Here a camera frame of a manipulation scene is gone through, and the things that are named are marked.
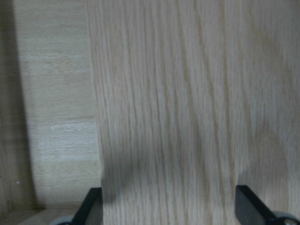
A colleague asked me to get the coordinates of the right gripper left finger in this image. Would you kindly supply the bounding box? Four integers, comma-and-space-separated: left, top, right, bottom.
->
72, 187, 103, 225

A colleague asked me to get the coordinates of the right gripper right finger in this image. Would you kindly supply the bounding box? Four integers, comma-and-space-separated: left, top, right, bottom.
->
235, 185, 281, 225

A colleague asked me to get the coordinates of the wooden drawer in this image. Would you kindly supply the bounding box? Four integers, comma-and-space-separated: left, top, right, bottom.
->
0, 0, 100, 225

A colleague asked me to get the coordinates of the wooden drawer cabinet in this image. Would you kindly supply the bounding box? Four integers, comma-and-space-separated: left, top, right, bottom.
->
86, 0, 300, 225

